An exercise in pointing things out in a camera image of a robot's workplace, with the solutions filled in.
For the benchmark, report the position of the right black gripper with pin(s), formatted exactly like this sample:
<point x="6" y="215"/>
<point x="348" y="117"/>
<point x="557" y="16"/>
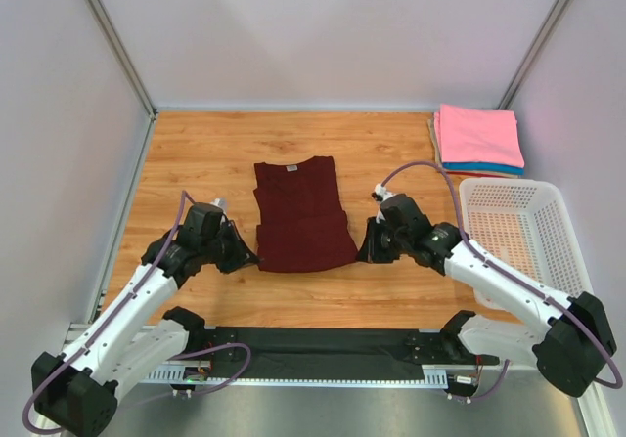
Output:
<point x="375" y="240"/>

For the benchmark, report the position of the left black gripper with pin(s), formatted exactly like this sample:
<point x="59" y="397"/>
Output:
<point x="235" y="249"/>

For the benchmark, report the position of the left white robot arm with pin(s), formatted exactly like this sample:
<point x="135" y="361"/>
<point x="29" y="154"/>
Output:
<point x="112" y="329"/>

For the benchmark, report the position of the left aluminium frame post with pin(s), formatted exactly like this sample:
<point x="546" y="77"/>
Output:
<point x="105" y="24"/>

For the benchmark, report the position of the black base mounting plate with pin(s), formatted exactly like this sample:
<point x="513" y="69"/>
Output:
<point x="324" y="354"/>

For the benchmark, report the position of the blue folded t-shirt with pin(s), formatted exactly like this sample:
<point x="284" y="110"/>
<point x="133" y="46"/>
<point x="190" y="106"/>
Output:
<point x="484" y="166"/>

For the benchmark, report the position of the pink folded t-shirt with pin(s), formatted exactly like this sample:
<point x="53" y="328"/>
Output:
<point x="478" y="136"/>

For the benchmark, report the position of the right aluminium frame post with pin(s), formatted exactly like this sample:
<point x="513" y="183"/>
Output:
<point x="538" y="44"/>

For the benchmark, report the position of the white plastic basket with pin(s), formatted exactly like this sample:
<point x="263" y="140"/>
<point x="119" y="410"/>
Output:
<point x="525" y="224"/>

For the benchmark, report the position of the aluminium slotted cable rail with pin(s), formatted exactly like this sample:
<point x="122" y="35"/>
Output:
<point x="226" y="368"/>

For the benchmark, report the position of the aluminium frame post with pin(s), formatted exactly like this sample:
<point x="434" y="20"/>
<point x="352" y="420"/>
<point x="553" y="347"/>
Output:
<point x="538" y="44"/>
<point x="105" y="24"/>

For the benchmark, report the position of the maroon t-shirt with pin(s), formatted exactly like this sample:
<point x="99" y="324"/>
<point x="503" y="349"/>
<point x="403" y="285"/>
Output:
<point x="303" y="227"/>

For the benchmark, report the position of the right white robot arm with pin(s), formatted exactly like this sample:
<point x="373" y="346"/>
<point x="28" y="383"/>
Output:
<point x="568" y="339"/>

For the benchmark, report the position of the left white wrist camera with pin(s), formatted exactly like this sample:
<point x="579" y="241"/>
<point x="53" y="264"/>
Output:
<point x="220" y="203"/>

